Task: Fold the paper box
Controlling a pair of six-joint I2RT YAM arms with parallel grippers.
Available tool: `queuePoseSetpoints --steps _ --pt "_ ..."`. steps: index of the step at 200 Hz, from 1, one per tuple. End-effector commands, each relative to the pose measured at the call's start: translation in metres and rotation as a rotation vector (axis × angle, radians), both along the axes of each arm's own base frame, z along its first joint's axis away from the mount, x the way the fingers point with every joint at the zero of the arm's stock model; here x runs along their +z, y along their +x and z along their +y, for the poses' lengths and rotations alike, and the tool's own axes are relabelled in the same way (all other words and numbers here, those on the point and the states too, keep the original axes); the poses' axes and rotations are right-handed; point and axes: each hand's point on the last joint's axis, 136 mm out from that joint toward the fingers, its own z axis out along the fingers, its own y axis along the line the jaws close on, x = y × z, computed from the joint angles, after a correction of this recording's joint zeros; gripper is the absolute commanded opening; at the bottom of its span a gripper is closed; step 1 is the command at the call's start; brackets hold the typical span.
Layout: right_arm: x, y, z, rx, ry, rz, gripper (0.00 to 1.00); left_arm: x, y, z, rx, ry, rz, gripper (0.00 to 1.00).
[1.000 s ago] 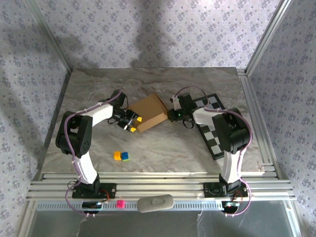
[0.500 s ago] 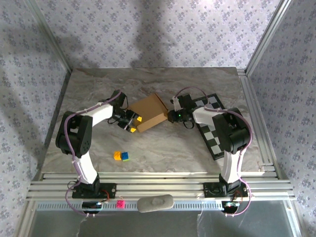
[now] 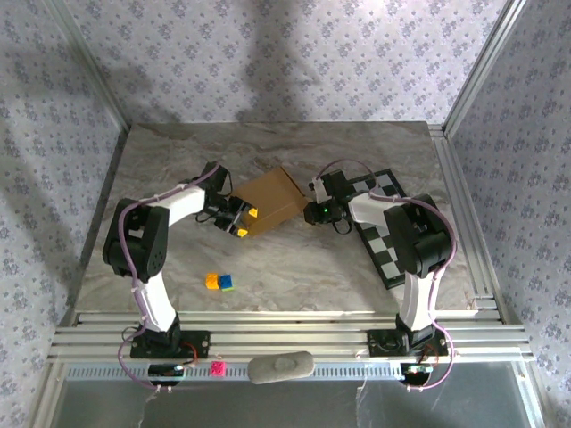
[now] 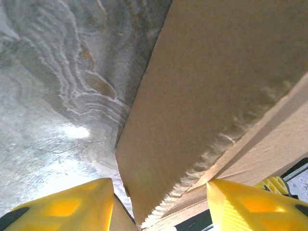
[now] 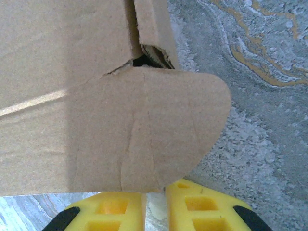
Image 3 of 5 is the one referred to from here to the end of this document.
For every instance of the brown cardboard paper box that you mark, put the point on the brown cardboard paper box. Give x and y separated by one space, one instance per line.
272 200

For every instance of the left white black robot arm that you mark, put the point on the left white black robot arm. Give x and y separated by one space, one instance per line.
143 245

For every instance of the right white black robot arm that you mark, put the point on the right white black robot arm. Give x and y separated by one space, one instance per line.
419 241

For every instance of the blue green toy brick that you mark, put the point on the blue green toy brick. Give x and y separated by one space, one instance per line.
226 282

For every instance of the orange toy brick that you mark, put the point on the orange toy brick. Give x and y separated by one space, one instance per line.
212 282

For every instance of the black grey chessboard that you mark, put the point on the black grey chessboard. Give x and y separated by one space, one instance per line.
383 249

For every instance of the aluminium side rails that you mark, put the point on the aluminium side rails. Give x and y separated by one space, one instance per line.
446 151

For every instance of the pink toy brick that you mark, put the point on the pink toy brick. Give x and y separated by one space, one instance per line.
217 369

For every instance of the grey oval pad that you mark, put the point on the grey oval pad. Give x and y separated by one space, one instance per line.
281 367

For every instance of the black left controller board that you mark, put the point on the black left controller board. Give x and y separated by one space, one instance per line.
165 371

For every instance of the black controller board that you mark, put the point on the black controller board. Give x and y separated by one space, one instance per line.
165 371
417 372

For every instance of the black right controller board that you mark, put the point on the black right controller board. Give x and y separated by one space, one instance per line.
417 372

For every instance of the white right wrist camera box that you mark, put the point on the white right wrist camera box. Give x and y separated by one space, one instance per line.
319 189

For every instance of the aluminium frame rails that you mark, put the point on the aluminium frame rails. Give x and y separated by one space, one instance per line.
290 334

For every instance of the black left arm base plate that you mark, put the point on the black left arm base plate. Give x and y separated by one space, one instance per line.
198 343

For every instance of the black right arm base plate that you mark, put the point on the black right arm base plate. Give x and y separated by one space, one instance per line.
377 350

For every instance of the aluminium frame post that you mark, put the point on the aluminium frame post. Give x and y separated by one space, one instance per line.
93 67
482 67

